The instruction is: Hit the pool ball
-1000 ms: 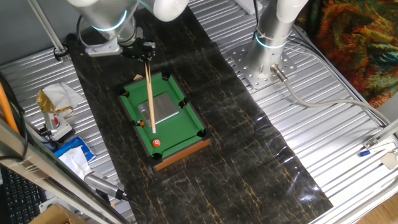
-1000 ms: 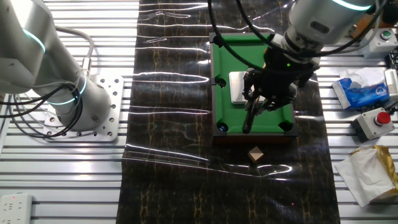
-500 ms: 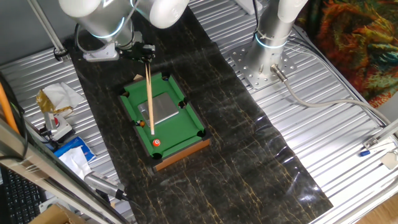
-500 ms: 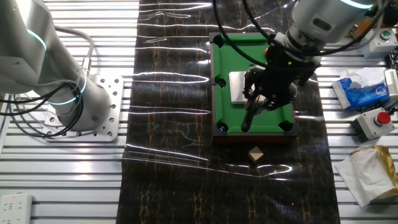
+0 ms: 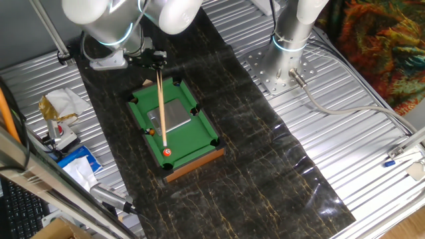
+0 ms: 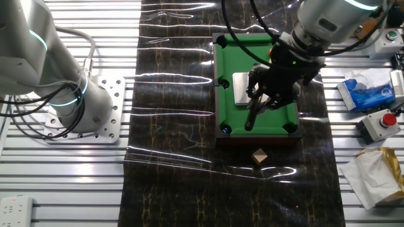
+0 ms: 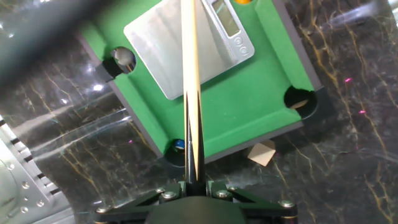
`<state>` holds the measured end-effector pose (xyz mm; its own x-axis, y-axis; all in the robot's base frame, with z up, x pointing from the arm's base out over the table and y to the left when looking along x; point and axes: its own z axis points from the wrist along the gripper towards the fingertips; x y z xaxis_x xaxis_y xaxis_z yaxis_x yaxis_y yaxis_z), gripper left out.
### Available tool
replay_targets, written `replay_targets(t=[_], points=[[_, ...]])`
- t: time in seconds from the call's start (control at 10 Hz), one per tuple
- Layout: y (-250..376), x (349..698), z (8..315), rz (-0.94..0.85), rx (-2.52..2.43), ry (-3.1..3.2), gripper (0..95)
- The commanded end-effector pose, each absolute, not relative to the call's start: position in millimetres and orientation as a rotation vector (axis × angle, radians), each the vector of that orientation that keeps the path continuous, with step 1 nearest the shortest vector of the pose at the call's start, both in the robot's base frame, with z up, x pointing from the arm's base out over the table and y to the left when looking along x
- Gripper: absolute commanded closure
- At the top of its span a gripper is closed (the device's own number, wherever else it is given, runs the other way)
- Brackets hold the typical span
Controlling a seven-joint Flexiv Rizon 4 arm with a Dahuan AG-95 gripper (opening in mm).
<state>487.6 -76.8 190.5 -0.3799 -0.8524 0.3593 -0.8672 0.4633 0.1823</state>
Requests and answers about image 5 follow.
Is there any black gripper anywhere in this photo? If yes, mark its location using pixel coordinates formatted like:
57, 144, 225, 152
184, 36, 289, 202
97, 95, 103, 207
127, 48, 169, 72

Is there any wooden pool cue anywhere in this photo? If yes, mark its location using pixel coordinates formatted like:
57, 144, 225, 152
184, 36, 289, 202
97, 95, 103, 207
155, 68, 168, 148

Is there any green mini pool table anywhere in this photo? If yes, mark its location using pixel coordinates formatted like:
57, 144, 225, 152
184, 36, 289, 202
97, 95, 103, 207
125, 76, 226, 184

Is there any silver digital scale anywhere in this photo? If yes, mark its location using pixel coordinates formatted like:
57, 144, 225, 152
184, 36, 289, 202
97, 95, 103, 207
146, 98, 193, 133

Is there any gold white crumpled paper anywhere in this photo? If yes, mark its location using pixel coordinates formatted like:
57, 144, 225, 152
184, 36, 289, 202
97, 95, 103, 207
39, 87, 92, 125

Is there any aluminium pole with clamp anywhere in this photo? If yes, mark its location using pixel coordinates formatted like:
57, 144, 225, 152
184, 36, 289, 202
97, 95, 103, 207
28, 0, 73, 66

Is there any red emergency stop box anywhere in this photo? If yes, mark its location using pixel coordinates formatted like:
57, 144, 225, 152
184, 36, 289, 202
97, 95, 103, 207
46, 119, 79, 151

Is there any black marble pattern mat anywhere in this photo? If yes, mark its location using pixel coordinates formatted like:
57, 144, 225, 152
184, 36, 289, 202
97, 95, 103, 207
69, 0, 357, 239

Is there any blue tissue pack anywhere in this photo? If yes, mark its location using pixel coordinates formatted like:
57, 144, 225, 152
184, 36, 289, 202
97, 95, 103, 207
56, 145, 104, 191

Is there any silver ribbed handheld device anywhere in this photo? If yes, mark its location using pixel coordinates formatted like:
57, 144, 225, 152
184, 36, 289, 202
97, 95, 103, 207
89, 182, 134, 213

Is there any orange tube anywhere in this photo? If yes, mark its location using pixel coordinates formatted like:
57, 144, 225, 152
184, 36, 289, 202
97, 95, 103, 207
0, 88, 21, 143

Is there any brown cardboard box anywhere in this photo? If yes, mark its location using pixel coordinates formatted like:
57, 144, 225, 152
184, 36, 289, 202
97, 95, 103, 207
29, 217, 94, 239

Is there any black keyboard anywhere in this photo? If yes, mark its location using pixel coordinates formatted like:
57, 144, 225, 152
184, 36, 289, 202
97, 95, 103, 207
0, 177, 50, 239

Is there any colourful patterned cloth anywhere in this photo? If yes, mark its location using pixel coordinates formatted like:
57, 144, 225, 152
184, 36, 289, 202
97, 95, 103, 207
315, 0, 425, 117

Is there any silver camera mount bracket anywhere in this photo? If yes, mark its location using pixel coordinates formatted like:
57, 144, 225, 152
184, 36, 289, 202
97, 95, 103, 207
89, 48, 129, 71

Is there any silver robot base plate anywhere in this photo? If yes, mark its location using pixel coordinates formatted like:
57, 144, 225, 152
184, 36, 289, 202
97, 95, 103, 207
245, 44, 318, 97

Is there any aluminium frame beam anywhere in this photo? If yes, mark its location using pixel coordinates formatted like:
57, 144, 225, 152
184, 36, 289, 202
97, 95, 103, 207
0, 125, 140, 239

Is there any thick grey robot cable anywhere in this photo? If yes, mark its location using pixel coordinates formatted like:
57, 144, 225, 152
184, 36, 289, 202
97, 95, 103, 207
288, 68, 425, 135

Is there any aluminium profile bracket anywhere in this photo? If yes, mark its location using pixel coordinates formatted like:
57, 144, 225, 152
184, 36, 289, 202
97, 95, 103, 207
386, 125, 425, 160

